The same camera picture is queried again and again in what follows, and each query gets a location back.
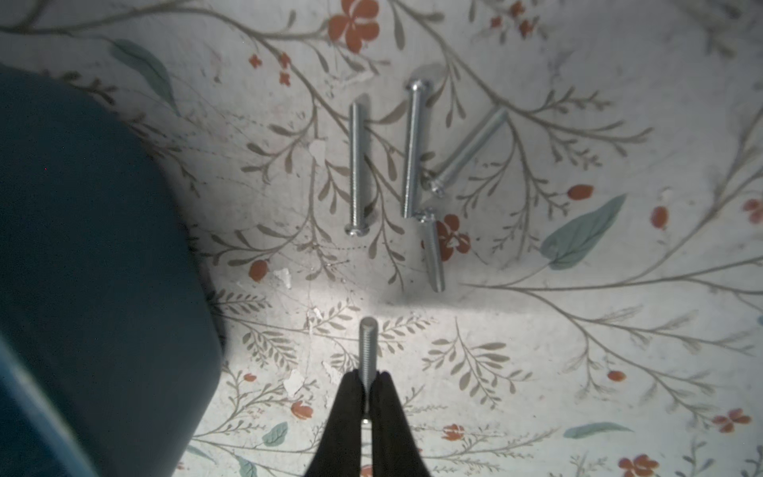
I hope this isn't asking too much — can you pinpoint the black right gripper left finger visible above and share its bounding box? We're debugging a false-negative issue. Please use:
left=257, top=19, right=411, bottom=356
left=304, top=370, right=365, bottom=477

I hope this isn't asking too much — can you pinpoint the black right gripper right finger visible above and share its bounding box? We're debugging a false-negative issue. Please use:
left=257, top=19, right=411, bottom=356
left=369, top=372, right=430, bottom=477

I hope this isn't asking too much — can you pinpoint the silver screw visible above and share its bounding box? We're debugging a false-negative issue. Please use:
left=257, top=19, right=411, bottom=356
left=424, top=105, right=508, bottom=197
left=345, top=101, right=369, bottom=238
left=416, top=208, right=445, bottom=293
left=358, top=317, right=379, bottom=421
left=401, top=79, right=429, bottom=219

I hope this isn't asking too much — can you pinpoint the teal plastic tray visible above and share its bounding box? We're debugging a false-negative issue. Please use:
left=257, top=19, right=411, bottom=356
left=1, top=67, right=223, bottom=476

